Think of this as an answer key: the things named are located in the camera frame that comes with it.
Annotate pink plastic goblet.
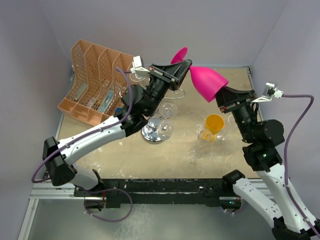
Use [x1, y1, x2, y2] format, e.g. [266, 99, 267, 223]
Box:
[170, 46, 230, 103]

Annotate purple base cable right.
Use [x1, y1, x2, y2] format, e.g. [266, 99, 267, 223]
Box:
[223, 199, 251, 216]

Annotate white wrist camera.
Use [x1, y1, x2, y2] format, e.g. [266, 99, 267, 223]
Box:
[130, 55, 151, 78]
[251, 82, 284, 103]

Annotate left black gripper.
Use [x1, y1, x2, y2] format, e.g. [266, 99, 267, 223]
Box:
[144, 59, 191, 116]

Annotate clear glass behind orange goblet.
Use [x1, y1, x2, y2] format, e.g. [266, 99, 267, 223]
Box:
[216, 114, 238, 142]

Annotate clear glass front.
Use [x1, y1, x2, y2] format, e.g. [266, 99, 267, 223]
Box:
[190, 145, 204, 159]

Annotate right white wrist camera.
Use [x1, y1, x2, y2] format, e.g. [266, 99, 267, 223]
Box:
[251, 82, 284, 103]

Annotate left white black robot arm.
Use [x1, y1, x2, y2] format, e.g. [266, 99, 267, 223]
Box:
[43, 59, 192, 196]

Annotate aluminium frame rails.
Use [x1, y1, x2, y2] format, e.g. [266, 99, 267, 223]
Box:
[17, 66, 306, 240]

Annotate teal scissors in organizer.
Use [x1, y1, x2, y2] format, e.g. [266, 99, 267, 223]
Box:
[97, 89, 114, 113]

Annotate small clear glass orange inside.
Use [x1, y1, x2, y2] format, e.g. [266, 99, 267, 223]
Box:
[198, 129, 213, 142]

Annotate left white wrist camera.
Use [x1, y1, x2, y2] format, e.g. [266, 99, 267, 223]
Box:
[130, 55, 151, 78]

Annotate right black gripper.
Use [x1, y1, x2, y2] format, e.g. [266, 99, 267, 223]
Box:
[211, 82, 257, 143]

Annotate grey card in organizer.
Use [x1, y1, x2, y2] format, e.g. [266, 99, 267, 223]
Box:
[72, 82, 88, 101]

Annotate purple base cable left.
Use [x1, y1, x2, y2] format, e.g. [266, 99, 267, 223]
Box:
[83, 187, 136, 223]

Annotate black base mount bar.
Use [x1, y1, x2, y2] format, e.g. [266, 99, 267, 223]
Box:
[74, 178, 242, 210]

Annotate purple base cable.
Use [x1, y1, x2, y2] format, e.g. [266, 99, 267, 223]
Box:
[223, 199, 251, 216]
[83, 187, 136, 223]

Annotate chrome wine glass rack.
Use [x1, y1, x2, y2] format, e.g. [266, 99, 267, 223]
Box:
[118, 86, 186, 144]

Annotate orange plastic file organizer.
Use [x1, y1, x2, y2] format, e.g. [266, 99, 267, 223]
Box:
[58, 39, 133, 126]

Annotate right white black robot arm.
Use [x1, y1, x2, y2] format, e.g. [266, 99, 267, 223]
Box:
[215, 83, 320, 240]

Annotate clear wine glass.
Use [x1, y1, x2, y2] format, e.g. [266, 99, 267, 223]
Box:
[156, 102, 178, 141]
[127, 63, 145, 83]

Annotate orange plastic goblet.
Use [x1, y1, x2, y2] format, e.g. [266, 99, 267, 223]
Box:
[204, 114, 225, 143]

